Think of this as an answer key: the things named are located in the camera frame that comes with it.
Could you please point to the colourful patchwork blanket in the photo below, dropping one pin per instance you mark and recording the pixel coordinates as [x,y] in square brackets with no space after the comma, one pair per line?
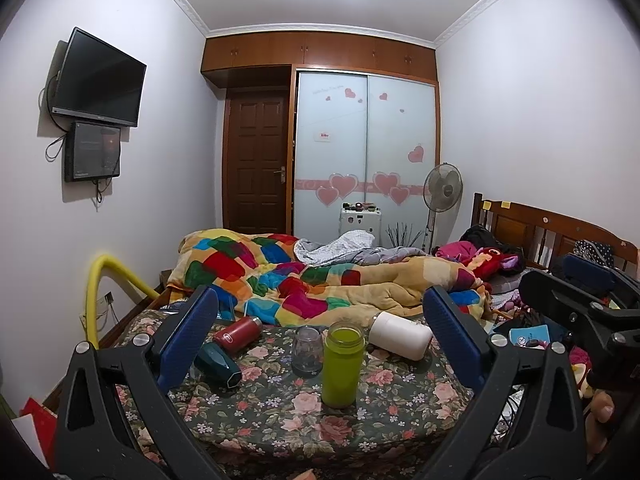
[310,290]

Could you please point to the red plush toy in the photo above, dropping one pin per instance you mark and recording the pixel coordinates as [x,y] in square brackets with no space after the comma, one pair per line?
[495,260]

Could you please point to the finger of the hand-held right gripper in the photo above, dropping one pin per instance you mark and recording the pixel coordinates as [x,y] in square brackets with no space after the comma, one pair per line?
[545,292]
[590,265]

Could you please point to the red bottle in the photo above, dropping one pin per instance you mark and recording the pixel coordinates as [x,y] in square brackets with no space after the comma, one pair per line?
[237,334]

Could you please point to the dark teal bottle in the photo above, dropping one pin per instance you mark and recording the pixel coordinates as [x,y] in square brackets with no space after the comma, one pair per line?
[220,367]

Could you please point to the small white cabinet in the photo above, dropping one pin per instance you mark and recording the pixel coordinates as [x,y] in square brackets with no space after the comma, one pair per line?
[360,225]

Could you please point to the black wall television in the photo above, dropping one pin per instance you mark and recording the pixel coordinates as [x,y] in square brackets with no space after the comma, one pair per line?
[97,80]

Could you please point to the person's right hand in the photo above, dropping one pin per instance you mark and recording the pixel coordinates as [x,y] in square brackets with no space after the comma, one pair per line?
[600,407]

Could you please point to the pink cloth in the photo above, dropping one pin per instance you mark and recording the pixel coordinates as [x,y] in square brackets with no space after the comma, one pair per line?
[455,251]

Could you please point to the clear glass cup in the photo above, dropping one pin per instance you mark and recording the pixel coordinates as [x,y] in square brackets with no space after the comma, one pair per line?
[306,352]

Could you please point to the yellow foam tube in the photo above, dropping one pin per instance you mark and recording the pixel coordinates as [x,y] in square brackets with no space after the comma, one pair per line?
[100,270]

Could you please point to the standing fan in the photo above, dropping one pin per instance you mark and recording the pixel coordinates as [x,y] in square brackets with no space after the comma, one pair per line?
[442,187]

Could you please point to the blue booklet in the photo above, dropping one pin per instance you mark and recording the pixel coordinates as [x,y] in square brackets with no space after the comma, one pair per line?
[530,336]

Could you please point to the white bottle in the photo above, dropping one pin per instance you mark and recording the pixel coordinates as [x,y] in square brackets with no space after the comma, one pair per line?
[400,335]

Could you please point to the floral bed sheet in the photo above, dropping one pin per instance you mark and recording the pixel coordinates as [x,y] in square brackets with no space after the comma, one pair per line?
[270,410]

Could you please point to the dark decorative twigs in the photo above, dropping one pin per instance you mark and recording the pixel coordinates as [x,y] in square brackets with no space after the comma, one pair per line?
[402,236]

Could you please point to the black polka-dot bag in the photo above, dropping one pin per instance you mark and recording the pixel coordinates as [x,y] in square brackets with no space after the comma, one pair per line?
[592,251]

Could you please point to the wooden headboard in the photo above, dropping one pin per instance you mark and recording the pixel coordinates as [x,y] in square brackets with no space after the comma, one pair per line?
[525,225]

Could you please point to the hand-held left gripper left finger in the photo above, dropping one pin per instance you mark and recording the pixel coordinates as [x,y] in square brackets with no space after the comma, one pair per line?
[189,332]

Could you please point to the grey cloth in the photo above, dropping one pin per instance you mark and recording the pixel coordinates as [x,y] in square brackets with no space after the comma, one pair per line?
[335,247]

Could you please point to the red paper bag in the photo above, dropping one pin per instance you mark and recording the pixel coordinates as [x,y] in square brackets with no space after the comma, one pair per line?
[42,425]

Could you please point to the wall socket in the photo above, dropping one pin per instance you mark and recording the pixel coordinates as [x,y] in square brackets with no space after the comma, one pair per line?
[108,298]

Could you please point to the small black wall monitor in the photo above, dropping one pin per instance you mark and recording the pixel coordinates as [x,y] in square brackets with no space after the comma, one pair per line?
[92,151]

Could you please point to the brown wooden door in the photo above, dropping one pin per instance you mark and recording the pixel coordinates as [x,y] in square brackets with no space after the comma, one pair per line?
[256,160]

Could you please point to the green bottle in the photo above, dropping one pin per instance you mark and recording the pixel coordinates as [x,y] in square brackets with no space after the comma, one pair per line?
[342,370]

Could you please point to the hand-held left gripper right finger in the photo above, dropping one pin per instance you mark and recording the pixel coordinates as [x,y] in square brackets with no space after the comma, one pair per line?
[452,340]

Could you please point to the white sliding-door wardrobe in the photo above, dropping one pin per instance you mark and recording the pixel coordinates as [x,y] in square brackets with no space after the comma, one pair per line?
[350,135]

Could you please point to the brown overhead cabinet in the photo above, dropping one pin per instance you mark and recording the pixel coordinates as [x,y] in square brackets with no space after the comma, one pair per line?
[320,52]

